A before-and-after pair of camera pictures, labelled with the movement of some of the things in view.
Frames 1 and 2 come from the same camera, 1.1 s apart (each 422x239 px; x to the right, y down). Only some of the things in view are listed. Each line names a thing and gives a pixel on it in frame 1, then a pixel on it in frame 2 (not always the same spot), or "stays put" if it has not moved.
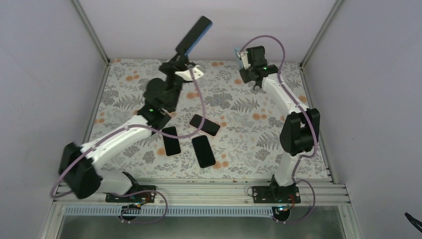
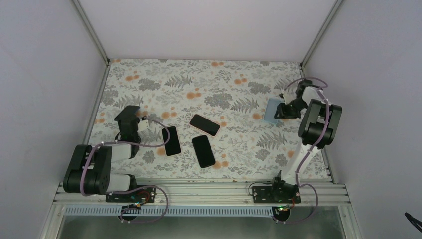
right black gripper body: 247,78 → 293,111
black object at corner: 416,223 stays put
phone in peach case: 171,144 stays put
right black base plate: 276,194 stays put
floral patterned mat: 222,127 stays put
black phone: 203,151 stays put
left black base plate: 149,196 stays put
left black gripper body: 164,68 → 119,120
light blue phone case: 239,61 → 269,113
